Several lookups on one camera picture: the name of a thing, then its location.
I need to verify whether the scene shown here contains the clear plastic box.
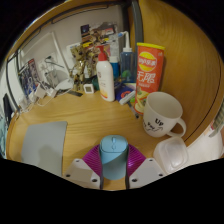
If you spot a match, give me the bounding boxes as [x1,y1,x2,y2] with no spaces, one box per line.
[18,96,29,109]

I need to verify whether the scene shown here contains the blue packet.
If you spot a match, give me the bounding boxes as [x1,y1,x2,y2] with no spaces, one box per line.
[114,81,137,103]

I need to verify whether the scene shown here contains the white printed mug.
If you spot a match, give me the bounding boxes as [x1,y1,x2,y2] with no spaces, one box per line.
[142,91,187,139]

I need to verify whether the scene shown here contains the teal cloth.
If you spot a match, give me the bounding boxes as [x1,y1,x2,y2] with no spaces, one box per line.
[0,114,8,158]

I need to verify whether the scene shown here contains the grey mouse pad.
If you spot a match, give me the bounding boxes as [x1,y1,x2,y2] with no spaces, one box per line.
[20,120,69,178]

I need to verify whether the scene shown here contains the white wall box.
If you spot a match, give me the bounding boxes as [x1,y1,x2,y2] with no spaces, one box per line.
[66,42,81,59]

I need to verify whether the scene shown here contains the black hanging bag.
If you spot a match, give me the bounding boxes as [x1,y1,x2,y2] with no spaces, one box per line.
[2,93,13,118]

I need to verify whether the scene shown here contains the white wall socket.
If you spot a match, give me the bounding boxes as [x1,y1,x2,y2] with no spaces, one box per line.
[44,53,59,68]

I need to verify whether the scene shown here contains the wall pictures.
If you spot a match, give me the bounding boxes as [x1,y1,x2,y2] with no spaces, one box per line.
[79,22,118,44]

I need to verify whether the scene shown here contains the white red-capped pump bottle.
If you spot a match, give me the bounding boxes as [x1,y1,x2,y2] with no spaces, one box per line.
[95,44,116,103]

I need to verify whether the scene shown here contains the clear plastic food container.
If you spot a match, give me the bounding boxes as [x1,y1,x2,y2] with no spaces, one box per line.
[152,136,189,175]

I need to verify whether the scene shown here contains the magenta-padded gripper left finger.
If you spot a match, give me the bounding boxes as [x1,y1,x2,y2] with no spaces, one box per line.
[63,144,105,191]

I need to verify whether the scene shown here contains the large white charger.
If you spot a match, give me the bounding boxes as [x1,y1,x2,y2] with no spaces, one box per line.
[33,83,48,99]

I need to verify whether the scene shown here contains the brown tree figurine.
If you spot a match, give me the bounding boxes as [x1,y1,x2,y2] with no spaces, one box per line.
[69,43,98,93]

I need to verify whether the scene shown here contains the red chips can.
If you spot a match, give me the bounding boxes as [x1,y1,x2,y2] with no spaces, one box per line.
[134,42,166,116]

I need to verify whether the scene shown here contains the black flat strip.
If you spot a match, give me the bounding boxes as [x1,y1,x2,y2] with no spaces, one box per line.
[67,89,84,98]

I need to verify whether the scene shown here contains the white desk lamp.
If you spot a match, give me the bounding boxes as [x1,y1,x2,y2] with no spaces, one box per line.
[20,31,75,91]

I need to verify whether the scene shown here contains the small white cube clock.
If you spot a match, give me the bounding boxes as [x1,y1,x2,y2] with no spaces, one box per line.
[82,83,95,95]

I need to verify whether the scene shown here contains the blue model kit box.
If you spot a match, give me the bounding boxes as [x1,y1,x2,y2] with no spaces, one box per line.
[18,58,41,98]

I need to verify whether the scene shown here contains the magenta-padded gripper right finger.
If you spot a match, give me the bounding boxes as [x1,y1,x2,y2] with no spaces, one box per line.
[125,143,167,190]

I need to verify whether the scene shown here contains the dark green box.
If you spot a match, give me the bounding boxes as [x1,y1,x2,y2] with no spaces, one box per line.
[93,78,101,91]

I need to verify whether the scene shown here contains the white power strip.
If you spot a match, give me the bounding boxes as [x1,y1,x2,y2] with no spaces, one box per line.
[46,87,58,98]

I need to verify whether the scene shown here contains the light blue computer mouse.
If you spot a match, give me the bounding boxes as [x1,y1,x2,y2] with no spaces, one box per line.
[99,134,130,181]

